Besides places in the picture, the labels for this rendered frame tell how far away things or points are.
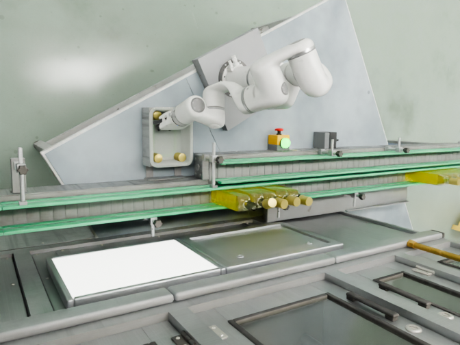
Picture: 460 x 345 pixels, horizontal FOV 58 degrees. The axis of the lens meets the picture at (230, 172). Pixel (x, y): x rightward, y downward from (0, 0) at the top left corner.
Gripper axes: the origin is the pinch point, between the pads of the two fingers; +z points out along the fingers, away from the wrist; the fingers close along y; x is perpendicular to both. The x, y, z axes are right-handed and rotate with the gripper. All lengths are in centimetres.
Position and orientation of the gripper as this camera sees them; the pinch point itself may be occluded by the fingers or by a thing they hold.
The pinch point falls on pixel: (165, 125)
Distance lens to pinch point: 161.7
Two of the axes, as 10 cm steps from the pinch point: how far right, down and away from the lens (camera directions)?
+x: -1.3, -9.9, 0.8
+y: 8.6, -0.8, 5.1
